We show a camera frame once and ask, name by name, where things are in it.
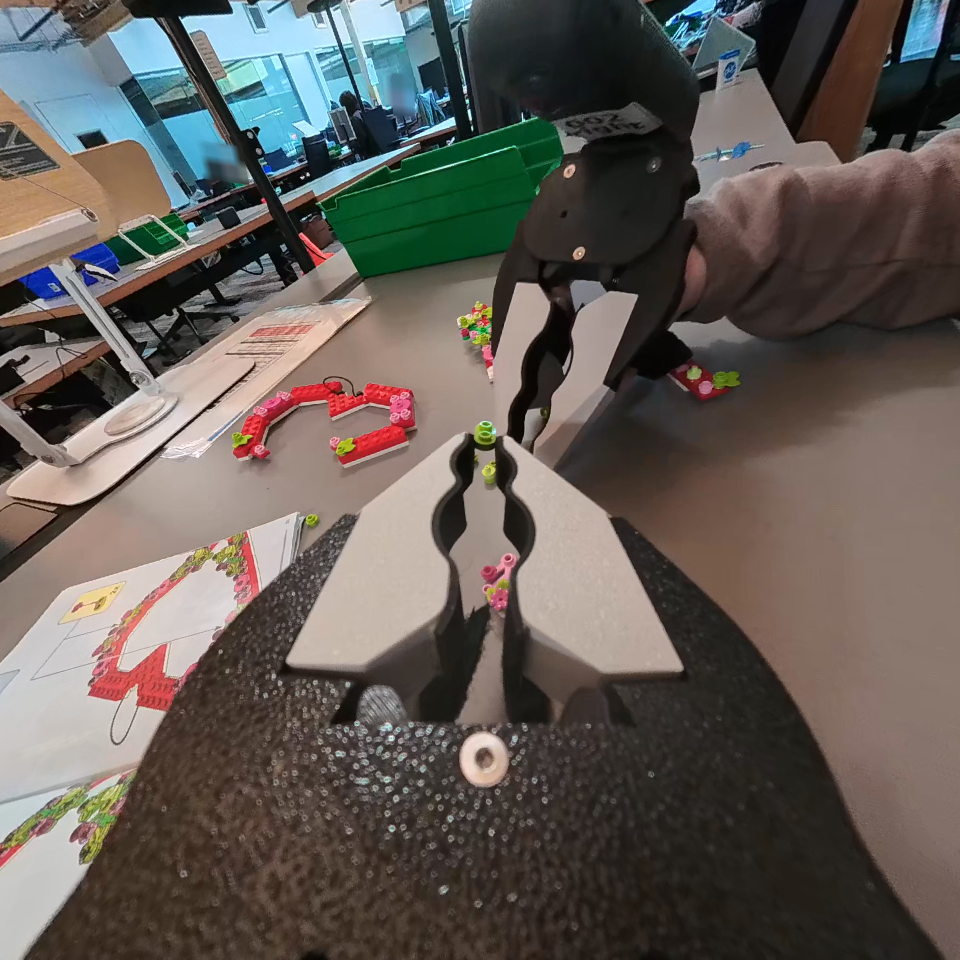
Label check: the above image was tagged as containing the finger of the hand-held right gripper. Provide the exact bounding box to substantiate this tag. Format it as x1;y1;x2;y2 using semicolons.
491;279;560;451
525;283;640;472

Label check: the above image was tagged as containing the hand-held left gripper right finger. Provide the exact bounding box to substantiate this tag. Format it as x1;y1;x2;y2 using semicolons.
495;435;686;723

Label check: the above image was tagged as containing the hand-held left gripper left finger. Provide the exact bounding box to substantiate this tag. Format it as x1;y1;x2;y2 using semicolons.
285;431;481;725

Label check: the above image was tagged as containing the person's right forearm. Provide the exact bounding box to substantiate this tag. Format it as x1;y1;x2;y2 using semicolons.
678;131;960;344

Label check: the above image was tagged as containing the pile of small lego pieces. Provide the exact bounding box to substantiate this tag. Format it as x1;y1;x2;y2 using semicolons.
456;300;497;381

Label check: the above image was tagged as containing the pink and green lego cluster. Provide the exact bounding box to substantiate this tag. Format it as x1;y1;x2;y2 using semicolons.
480;552;519;611

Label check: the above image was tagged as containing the red lego plate with flowers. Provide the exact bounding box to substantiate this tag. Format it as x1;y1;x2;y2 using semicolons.
667;360;741;403

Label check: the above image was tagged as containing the lego instruction booklet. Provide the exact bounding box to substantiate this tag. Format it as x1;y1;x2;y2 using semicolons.
0;513;303;875

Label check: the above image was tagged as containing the person's right hand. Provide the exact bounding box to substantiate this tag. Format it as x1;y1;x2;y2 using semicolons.
681;243;711;320

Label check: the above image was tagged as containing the green plastic bin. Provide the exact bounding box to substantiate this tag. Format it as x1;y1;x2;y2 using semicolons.
450;116;565;192
318;146;540;280

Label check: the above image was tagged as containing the clear acrylic sign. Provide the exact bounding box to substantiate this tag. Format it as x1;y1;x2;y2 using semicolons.
692;15;757;93

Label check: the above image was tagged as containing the clear plastic bag with sheet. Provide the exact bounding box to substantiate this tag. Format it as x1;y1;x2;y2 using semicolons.
161;297;373;460

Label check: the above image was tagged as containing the wooden office desk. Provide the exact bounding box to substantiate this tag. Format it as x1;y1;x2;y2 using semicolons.
0;187;320;333

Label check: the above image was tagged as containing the black office chair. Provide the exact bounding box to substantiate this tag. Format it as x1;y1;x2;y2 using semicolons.
862;0;960;138

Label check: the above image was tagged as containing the black tripod pole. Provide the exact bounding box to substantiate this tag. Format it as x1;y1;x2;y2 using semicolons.
159;13;318;276

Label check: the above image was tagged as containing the small green storage bin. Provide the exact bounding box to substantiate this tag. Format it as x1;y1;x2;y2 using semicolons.
103;213;190;265

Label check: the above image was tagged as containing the wooden desk divider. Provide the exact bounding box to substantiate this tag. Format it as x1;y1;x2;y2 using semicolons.
71;138;175;226

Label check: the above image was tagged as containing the blue storage bin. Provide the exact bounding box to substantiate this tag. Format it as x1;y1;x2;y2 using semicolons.
18;243;123;303

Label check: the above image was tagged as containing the red lego heart frame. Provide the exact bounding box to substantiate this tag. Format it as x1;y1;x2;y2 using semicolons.
231;378;419;468

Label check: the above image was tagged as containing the wooden post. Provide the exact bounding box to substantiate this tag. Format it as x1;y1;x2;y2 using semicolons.
793;0;905;163

